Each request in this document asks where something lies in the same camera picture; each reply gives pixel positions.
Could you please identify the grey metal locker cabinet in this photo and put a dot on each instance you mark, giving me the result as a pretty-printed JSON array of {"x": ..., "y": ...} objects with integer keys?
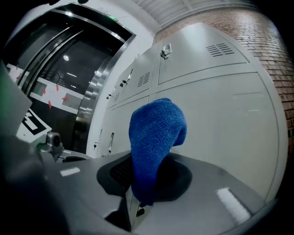
[{"x": 195, "y": 57}]

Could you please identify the white paper with red tape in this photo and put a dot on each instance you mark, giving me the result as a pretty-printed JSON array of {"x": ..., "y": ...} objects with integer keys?
[
  {"x": 54, "y": 95},
  {"x": 13, "y": 71}
]

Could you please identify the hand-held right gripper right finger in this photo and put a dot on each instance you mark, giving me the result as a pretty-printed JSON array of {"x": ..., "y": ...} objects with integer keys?
[{"x": 206, "y": 195}]

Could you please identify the blue microfibre cloth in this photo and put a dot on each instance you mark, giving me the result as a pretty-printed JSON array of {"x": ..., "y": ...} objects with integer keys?
[{"x": 156, "y": 137}]

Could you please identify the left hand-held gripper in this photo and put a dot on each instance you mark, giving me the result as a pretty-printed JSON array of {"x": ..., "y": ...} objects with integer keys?
[{"x": 13, "y": 110}]

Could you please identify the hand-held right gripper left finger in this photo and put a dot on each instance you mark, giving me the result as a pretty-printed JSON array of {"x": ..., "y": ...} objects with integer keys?
[{"x": 87, "y": 183}]

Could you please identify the dark glass entrance door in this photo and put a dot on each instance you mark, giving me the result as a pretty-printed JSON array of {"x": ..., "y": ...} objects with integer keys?
[{"x": 75, "y": 75}]

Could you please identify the green lit sign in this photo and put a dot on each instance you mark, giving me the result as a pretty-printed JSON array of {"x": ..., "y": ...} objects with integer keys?
[{"x": 112, "y": 18}]

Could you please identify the grey metal locker door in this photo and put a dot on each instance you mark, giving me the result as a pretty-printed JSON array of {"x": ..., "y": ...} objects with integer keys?
[{"x": 229, "y": 126}]

